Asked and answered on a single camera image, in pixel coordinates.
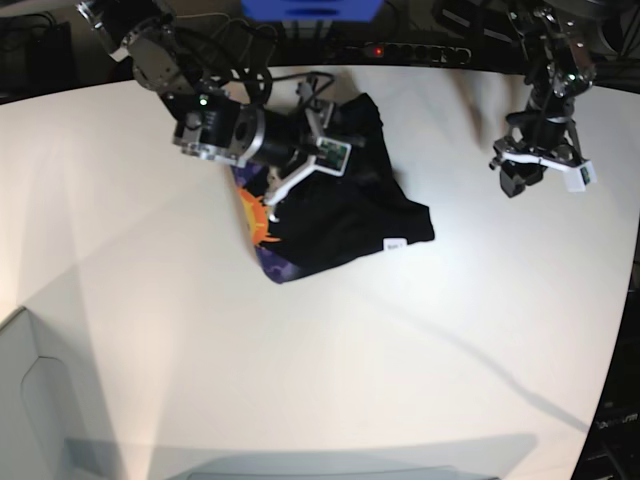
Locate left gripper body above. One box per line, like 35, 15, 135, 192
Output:
489, 112, 585, 170

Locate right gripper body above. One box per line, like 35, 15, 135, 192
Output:
249, 82, 348, 220

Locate black T-shirt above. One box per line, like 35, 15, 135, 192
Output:
231, 94, 435, 284

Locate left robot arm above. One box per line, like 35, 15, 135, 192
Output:
489, 1, 597, 198

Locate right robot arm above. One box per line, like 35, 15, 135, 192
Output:
76, 1, 353, 216

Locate white shirt label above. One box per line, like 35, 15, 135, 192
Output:
383, 238, 408, 251

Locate black power strip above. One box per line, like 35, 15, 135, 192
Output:
328, 43, 472, 68

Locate blue plastic bin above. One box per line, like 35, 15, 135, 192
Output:
241, 0, 384, 22

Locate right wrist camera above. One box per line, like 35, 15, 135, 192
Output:
314, 137, 352, 177

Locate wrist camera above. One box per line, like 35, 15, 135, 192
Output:
314, 137, 352, 177
563, 161, 597, 193

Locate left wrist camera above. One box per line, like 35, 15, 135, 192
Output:
563, 161, 597, 193

